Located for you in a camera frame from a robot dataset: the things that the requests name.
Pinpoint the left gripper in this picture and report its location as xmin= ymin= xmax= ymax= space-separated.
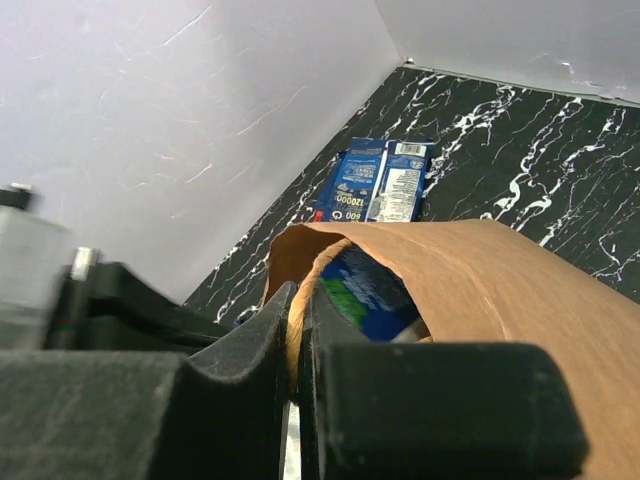
xmin=1 ymin=183 xmax=231 ymax=351

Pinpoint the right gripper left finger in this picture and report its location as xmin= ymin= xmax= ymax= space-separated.
xmin=1 ymin=282 xmax=296 ymax=479

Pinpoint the blue white snack pack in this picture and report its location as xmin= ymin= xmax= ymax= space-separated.
xmin=313 ymin=137 xmax=435 ymax=223

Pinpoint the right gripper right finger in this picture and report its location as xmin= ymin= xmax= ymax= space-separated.
xmin=297 ymin=287 xmax=588 ymax=479

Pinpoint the brown paper bag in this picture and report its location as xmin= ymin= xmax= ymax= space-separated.
xmin=265 ymin=219 xmax=639 ymax=479

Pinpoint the dark blue chips bag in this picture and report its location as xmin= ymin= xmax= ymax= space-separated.
xmin=319 ymin=245 xmax=429 ymax=343

